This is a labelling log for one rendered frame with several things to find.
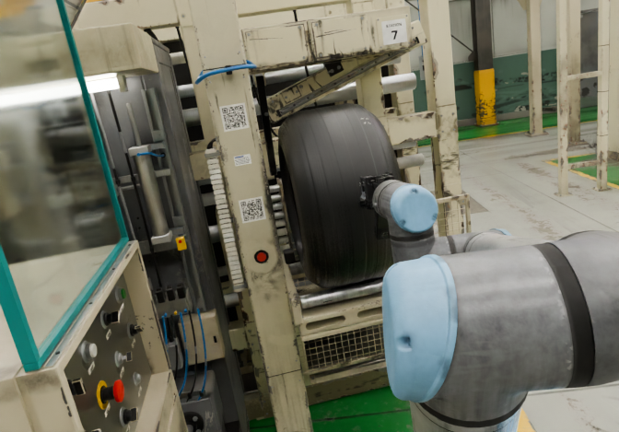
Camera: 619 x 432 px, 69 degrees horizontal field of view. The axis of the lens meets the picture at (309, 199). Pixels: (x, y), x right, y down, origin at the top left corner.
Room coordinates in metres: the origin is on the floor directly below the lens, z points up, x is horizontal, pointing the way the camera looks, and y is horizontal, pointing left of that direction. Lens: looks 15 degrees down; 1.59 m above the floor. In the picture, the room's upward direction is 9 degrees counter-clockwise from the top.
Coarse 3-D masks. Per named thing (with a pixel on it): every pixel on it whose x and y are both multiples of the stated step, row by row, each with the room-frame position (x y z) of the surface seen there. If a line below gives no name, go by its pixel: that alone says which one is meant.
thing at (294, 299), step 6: (282, 258) 1.62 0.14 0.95; (288, 270) 1.50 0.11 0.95; (288, 276) 1.44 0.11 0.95; (288, 282) 1.40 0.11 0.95; (288, 288) 1.35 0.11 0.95; (294, 288) 1.34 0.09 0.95; (288, 294) 1.31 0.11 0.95; (294, 294) 1.30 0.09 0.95; (288, 300) 1.39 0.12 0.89; (294, 300) 1.28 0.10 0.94; (300, 300) 1.30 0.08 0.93; (294, 306) 1.27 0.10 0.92; (300, 306) 1.31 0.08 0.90; (294, 312) 1.27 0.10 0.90; (300, 312) 1.28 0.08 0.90; (294, 318) 1.27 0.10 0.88; (300, 318) 1.28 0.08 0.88; (300, 324) 1.28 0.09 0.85
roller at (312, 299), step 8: (368, 280) 1.37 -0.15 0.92; (376, 280) 1.36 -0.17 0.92; (336, 288) 1.35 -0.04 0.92; (344, 288) 1.34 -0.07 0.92; (352, 288) 1.34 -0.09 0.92; (360, 288) 1.34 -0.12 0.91; (368, 288) 1.34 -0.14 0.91; (376, 288) 1.34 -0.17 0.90; (304, 296) 1.33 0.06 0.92; (312, 296) 1.33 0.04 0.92; (320, 296) 1.33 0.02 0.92; (328, 296) 1.33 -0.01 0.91; (336, 296) 1.33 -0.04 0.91; (344, 296) 1.33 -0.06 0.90; (352, 296) 1.34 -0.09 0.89; (360, 296) 1.34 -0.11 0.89; (304, 304) 1.31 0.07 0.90; (312, 304) 1.32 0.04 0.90; (320, 304) 1.32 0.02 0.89
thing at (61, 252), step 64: (0, 0) 0.78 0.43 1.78; (0, 64) 0.72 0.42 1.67; (64, 64) 1.00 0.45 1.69; (0, 128) 0.66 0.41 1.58; (64, 128) 0.90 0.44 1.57; (0, 192) 0.60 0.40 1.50; (64, 192) 0.81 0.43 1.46; (0, 256) 0.54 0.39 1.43; (64, 256) 0.73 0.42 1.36; (64, 320) 0.66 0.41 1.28
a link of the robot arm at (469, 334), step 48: (384, 288) 0.38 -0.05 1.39; (432, 288) 0.32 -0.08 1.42; (480, 288) 0.31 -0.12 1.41; (528, 288) 0.30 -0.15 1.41; (576, 288) 0.30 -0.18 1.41; (384, 336) 0.38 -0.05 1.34; (432, 336) 0.30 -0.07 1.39; (480, 336) 0.29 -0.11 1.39; (528, 336) 0.29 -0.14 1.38; (576, 336) 0.28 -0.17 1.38; (432, 384) 0.30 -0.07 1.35; (480, 384) 0.29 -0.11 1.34; (528, 384) 0.29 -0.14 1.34; (576, 384) 0.29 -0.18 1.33
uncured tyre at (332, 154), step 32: (288, 128) 1.40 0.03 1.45; (320, 128) 1.33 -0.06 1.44; (352, 128) 1.32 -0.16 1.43; (384, 128) 1.38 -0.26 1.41; (288, 160) 1.32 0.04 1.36; (320, 160) 1.25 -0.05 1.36; (352, 160) 1.25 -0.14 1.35; (384, 160) 1.26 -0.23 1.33; (288, 192) 1.69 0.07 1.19; (320, 192) 1.21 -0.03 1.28; (352, 192) 1.21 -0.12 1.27; (320, 224) 1.20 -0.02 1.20; (352, 224) 1.20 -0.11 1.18; (320, 256) 1.22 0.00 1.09; (352, 256) 1.22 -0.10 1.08; (384, 256) 1.24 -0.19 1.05
